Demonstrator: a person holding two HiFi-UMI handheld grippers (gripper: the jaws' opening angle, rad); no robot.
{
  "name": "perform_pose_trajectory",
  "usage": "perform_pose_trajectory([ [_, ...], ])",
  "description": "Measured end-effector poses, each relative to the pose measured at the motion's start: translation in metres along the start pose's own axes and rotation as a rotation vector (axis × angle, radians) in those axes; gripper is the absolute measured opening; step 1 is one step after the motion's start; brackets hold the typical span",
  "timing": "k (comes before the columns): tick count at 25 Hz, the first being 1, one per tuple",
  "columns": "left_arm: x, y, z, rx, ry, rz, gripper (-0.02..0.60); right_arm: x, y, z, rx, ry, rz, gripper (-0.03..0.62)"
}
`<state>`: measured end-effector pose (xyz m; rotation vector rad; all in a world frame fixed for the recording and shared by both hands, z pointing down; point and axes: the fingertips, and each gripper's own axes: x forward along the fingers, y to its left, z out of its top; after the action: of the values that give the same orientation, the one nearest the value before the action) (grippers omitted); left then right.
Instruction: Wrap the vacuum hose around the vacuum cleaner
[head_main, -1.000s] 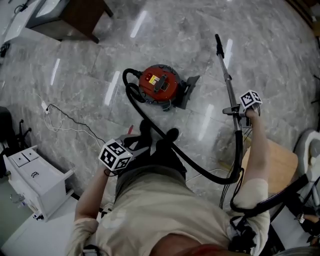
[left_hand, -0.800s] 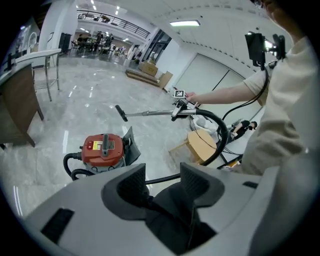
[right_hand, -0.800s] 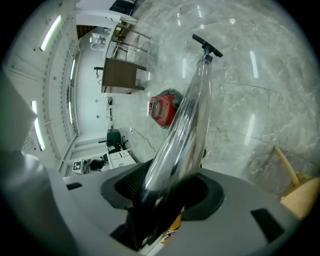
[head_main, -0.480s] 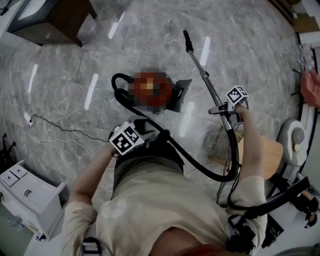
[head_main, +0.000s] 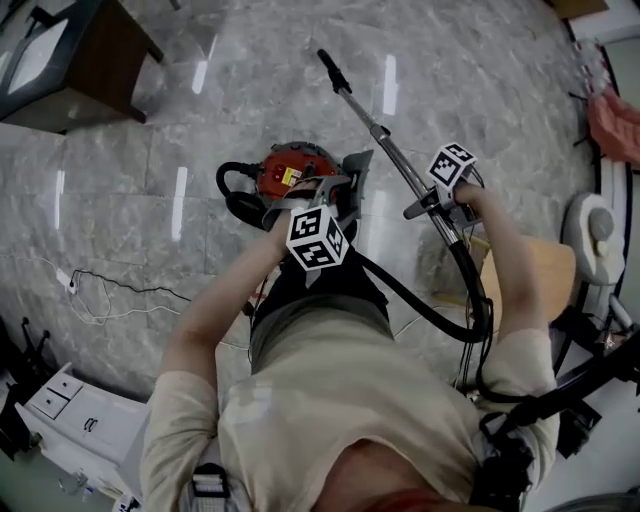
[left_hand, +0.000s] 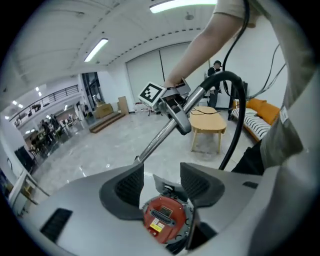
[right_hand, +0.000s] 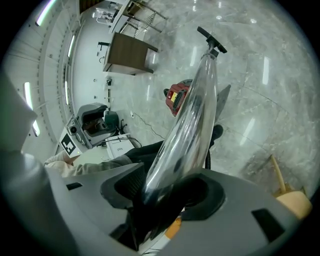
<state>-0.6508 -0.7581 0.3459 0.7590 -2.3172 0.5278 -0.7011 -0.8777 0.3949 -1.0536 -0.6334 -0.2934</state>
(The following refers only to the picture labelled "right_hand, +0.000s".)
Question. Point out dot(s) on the metal rack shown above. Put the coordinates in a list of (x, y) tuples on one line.
[(140, 22)]

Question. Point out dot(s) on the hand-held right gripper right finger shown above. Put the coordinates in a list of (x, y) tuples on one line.
[(237, 225)]

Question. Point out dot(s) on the person's black trousers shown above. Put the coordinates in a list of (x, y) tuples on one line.
[(150, 152)]

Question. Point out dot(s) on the black plastic squeegee head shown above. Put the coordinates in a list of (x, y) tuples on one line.
[(212, 41)]

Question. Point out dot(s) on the person's left forearm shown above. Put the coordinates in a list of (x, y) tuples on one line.
[(57, 161)]

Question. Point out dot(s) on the brown wooden cabinet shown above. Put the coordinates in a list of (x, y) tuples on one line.
[(127, 52)]

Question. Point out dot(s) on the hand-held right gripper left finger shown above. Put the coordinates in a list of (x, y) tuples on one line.
[(87, 207)]

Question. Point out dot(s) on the long ceiling light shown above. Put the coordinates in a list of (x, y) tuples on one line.
[(66, 92), (36, 128), (27, 95), (45, 12), (71, 46)]

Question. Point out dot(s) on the red vacuum cleaner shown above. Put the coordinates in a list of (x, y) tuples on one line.
[(177, 97)]

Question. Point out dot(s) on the dark grey board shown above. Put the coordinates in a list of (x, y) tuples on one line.
[(223, 100)]

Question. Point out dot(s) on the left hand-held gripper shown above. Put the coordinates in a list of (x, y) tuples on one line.
[(68, 145)]

